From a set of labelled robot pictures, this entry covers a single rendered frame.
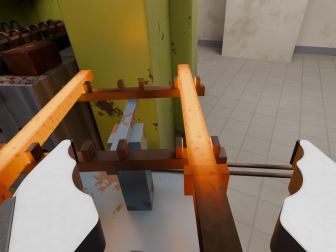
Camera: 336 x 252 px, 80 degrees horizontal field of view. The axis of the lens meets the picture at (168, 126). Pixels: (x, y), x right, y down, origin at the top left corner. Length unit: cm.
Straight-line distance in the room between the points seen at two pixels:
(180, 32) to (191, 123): 82
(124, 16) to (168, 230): 56
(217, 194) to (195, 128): 11
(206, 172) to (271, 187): 130
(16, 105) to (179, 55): 75
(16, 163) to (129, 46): 47
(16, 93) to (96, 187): 32
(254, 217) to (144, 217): 92
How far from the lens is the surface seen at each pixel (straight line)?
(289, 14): 366
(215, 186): 20
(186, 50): 109
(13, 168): 31
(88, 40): 72
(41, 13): 121
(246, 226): 130
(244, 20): 373
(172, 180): 57
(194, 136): 26
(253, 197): 142
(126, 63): 69
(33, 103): 65
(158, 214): 51
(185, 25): 107
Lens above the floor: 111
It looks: 35 degrees down
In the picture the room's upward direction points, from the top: 4 degrees counter-clockwise
